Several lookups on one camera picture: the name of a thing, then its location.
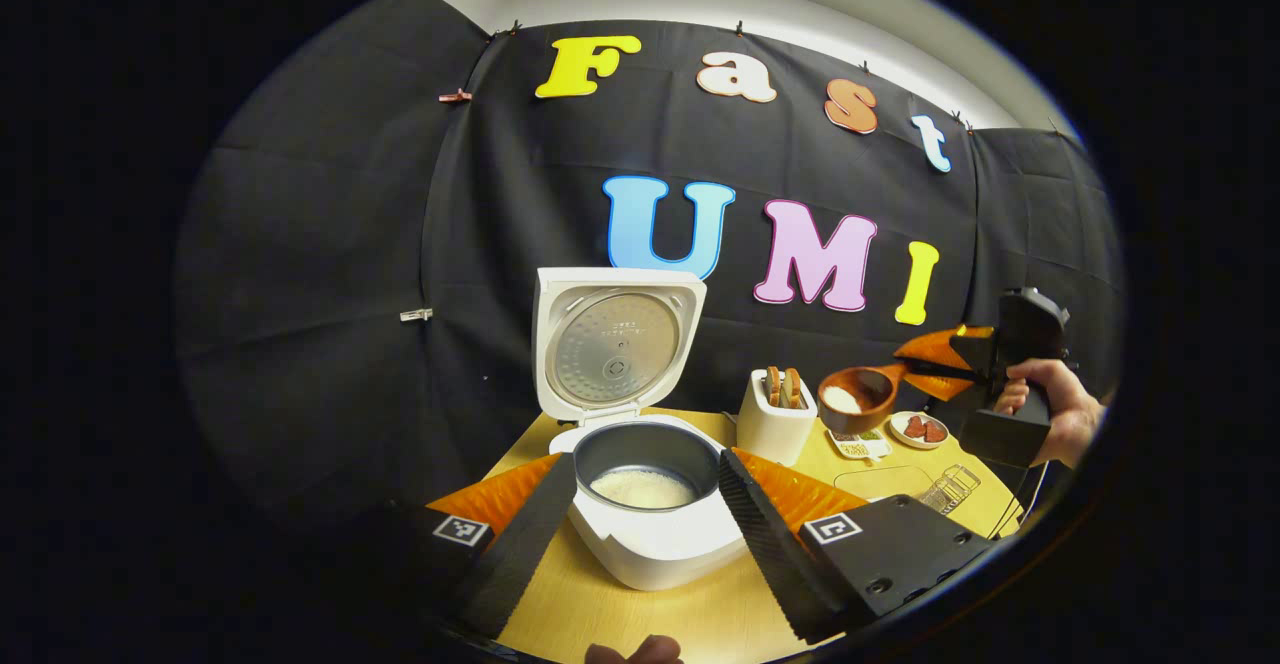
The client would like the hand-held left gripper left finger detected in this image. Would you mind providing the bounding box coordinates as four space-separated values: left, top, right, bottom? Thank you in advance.
340 452 578 642

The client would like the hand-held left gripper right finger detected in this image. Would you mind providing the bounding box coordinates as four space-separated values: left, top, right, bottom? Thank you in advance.
718 449 996 645

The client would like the brown wooden spoon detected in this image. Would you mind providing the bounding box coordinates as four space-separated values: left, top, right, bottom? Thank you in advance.
817 362 981 437

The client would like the clear chopstick holder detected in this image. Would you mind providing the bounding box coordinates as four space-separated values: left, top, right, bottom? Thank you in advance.
918 464 982 515

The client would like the white rice cooker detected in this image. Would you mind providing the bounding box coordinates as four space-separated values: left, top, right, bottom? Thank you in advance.
531 266 751 592

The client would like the white round plate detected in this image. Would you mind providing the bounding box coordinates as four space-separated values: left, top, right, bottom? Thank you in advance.
889 411 949 450

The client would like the white divided bean dish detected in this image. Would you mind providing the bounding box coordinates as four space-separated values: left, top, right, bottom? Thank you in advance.
826 428 893 461

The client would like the white toaster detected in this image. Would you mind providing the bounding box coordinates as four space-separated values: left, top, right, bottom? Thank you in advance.
737 368 819 467

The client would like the row of black clips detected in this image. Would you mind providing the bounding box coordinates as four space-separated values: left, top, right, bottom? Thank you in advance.
490 19 1061 135

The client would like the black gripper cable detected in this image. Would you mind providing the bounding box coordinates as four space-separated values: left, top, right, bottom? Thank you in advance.
1000 464 1048 537

